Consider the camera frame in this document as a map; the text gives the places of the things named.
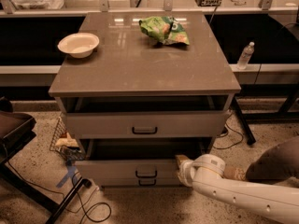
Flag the tan sneaker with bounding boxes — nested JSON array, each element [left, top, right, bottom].
[[223, 166, 246, 181]]

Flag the wire basket with items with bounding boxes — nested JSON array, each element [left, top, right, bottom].
[[50, 118, 84, 161]]

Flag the green chip bag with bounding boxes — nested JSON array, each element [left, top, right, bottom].
[[138, 16, 190, 45]]

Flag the white paper bowl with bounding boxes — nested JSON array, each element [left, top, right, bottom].
[[58, 33, 99, 59]]

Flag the black table leg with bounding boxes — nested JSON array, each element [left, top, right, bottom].
[[232, 98, 256, 146]]

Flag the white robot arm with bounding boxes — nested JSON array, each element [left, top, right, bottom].
[[176, 154, 299, 224]]

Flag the grey drawer cabinet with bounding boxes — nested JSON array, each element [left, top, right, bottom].
[[48, 10, 242, 189]]

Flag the dark chair seat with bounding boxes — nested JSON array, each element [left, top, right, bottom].
[[0, 97, 36, 164]]

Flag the black cable right floor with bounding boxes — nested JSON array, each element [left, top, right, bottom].
[[213, 112, 245, 151]]

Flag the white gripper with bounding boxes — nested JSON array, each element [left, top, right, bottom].
[[175, 154, 194, 188]]

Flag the person leg brown trousers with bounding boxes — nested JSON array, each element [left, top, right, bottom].
[[246, 136, 299, 183]]

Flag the clear plastic water bottle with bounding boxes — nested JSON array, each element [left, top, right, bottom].
[[236, 42, 255, 70]]

